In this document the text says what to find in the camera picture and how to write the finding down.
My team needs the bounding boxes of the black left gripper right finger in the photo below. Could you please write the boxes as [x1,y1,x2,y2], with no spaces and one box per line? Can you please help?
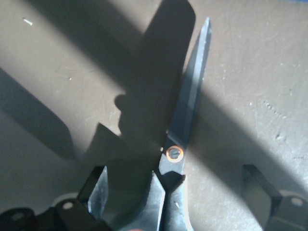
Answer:
[242,165,282,230]

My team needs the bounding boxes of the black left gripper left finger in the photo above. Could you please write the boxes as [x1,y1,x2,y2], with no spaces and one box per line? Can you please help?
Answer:
[77,166,108,220]

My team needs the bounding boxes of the orange grey handled scissors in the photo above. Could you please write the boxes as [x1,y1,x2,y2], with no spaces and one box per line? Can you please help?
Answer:
[118,17,212,231]

